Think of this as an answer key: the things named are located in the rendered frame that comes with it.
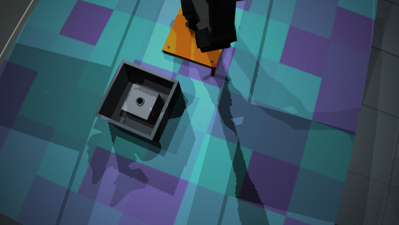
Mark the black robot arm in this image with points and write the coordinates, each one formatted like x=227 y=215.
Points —
x=213 y=21

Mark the dark red peg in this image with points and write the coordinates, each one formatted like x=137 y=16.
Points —
x=213 y=69

